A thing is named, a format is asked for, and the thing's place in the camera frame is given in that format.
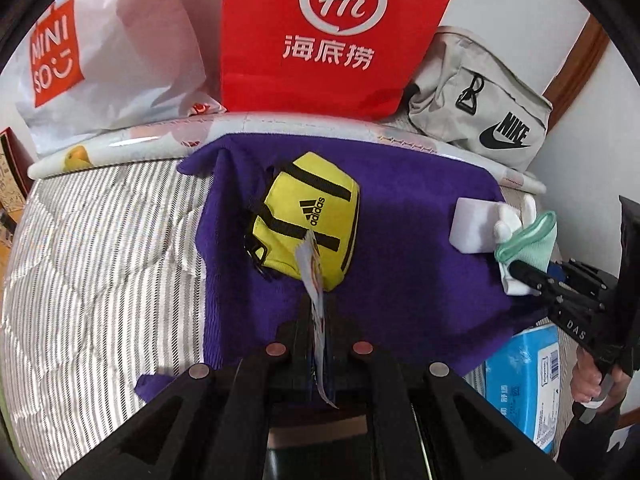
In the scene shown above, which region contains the white plastic shopping bag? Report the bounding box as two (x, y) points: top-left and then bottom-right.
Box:
(15, 0), (228, 156)

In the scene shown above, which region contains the fruit print packet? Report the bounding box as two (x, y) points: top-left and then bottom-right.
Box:
(295, 230), (338, 408)

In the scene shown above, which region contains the purple towel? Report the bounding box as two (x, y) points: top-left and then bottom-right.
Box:
(134, 132), (548, 406)

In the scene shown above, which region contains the brown wooden door frame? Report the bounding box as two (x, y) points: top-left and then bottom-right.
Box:
(542, 15), (613, 111)

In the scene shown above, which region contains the person's right forearm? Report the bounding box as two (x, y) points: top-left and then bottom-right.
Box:
(567, 375), (640, 480)

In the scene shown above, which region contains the grey waist bag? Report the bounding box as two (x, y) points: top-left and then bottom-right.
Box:
(407, 25), (555, 173)

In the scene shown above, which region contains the mint green cloth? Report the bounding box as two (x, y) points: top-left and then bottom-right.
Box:
(495, 211), (558, 263)

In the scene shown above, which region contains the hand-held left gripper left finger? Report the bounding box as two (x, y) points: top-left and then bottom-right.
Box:
(57, 295), (321, 480)

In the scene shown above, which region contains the white sock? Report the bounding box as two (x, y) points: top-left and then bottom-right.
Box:
(492, 195), (538, 297)

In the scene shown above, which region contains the white rolled poster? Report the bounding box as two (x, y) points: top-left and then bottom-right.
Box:
(27, 112), (547, 193)

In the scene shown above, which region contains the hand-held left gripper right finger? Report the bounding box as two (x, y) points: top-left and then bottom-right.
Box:
(325, 300), (543, 480)

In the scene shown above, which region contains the small yellow bag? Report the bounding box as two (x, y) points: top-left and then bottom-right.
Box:
(243, 151), (362, 292)

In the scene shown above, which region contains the person's right hand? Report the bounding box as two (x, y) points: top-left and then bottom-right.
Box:
(570, 354), (627, 413)

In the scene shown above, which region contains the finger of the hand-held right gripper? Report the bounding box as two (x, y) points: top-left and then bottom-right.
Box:
(546, 258), (617, 292)
(510, 259), (567, 312)

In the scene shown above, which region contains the blue tissue pack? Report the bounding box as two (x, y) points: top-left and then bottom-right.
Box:
(484, 324), (563, 453)

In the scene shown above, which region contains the red paper bag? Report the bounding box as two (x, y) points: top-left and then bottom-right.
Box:
(220, 0), (468, 121)

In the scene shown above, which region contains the patterned brown box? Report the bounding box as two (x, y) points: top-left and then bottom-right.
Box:
(0, 127), (33, 211)

